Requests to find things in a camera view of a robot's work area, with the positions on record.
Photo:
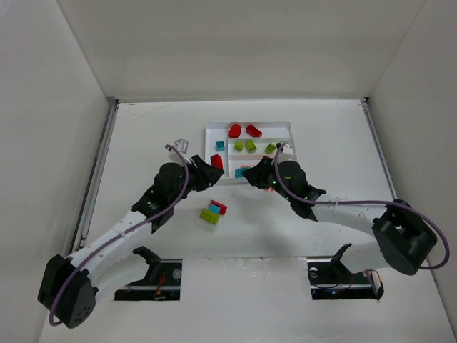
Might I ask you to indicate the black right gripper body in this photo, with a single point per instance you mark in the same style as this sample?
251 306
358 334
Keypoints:
264 171

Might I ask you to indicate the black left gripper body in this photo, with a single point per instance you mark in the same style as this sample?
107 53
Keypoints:
200 171

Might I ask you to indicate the red lego brick cluster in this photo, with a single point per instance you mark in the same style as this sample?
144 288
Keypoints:
217 161

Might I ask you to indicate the lime lego brick cluster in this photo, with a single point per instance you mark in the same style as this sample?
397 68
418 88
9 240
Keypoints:
210 216
270 149

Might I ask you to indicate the lime lego plate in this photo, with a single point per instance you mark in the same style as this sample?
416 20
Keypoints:
250 146

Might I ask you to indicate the lime small lego brick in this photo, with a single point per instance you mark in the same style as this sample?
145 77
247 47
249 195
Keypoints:
239 145

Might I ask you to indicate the red long lego brick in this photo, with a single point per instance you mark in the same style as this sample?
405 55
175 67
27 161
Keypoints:
252 131

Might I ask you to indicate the red rounded lego brick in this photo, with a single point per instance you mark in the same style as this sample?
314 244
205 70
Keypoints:
234 131

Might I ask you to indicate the teal lego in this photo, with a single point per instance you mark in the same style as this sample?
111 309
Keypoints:
220 146
239 172

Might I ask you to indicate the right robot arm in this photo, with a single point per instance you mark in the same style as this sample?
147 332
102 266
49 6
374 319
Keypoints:
400 239

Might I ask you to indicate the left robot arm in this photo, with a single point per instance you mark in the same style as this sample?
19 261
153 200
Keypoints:
70 285

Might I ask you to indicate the teal lego in tray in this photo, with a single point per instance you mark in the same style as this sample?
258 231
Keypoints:
220 146

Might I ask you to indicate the teal rounded lego brick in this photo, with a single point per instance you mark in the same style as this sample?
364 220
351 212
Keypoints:
214 208

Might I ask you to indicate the white compartment tray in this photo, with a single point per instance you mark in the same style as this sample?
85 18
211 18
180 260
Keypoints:
272 132

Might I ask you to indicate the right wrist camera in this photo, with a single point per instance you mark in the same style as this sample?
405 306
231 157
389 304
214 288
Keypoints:
284 147

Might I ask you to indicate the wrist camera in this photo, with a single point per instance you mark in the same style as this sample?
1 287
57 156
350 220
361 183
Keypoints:
179 151
284 147

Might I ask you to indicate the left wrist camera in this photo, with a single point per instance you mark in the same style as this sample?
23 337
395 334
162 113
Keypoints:
179 151

